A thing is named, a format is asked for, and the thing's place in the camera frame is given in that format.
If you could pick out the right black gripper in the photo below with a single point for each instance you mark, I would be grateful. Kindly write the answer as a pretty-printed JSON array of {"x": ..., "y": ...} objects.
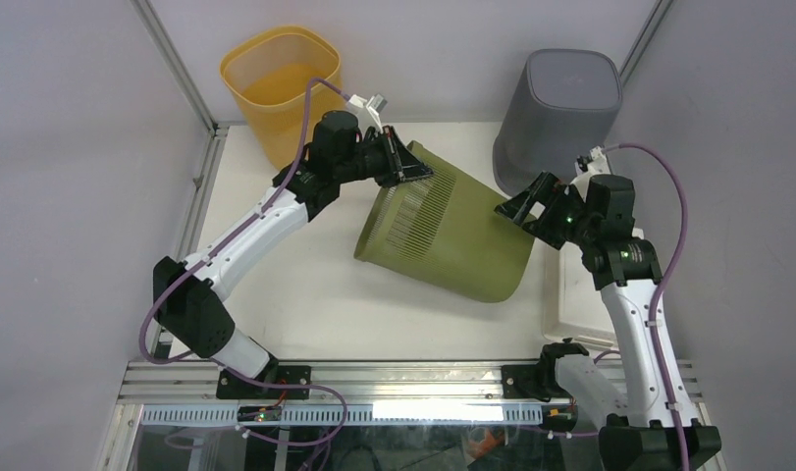
[{"x": 543, "y": 189}]

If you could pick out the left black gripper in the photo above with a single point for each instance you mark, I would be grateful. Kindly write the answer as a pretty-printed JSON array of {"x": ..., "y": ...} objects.
[{"x": 400, "y": 164}]

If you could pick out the green mesh waste bin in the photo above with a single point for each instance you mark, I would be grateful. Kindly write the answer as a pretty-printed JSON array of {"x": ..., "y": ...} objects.
[{"x": 444, "y": 231}]

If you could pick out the grey mesh waste bin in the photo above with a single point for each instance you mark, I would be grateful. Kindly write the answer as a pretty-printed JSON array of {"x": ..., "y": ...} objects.
[{"x": 565, "y": 103}]

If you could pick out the white perforated plastic basket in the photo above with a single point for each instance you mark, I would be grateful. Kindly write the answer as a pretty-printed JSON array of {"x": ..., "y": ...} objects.
[{"x": 573, "y": 308}]

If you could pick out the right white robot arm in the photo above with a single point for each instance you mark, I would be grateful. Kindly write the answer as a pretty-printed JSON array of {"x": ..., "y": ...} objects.
[{"x": 653, "y": 425}]

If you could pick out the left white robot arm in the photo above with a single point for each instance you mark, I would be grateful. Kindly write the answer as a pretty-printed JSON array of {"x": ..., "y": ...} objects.
[{"x": 190, "y": 295}]

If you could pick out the yellow mesh waste bin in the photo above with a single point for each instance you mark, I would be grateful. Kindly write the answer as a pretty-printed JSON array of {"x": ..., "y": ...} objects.
[{"x": 267, "y": 76}]

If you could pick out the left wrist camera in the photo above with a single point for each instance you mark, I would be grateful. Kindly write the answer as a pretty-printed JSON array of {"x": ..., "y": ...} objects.
[{"x": 367, "y": 111}]

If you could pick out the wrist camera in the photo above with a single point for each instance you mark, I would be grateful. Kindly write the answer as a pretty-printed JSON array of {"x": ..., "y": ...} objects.
[
  {"x": 367, "y": 111},
  {"x": 587, "y": 166}
]

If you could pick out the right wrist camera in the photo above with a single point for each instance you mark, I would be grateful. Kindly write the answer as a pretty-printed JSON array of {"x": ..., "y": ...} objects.
[{"x": 587, "y": 166}]

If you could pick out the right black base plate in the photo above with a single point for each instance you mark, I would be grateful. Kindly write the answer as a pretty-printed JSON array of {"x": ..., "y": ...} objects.
[{"x": 531, "y": 381}]

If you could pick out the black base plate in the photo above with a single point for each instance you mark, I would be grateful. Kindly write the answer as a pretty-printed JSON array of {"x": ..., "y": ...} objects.
[
  {"x": 231, "y": 387},
  {"x": 531, "y": 381}
]

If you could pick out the right aluminium corner post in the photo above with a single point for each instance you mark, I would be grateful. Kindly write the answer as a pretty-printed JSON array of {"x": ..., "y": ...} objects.
[{"x": 644, "y": 39}]

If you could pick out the aluminium corner post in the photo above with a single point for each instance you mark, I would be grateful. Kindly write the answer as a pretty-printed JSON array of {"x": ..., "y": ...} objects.
[
  {"x": 644, "y": 39},
  {"x": 174, "y": 62}
]

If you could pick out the white slotted cable duct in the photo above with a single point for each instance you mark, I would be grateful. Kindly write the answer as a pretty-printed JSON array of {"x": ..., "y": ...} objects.
[{"x": 379, "y": 413}]

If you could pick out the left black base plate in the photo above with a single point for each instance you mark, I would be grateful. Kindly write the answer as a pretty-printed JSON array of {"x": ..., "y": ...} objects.
[{"x": 231, "y": 387}]

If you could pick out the left aluminium corner post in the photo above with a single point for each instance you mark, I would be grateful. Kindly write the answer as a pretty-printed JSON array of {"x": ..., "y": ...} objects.
[{"x": 174, "y": 62}]

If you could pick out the aluminium mounting rail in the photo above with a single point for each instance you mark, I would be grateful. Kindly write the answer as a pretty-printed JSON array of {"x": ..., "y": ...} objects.
[{"x": 357, "y": 381}]

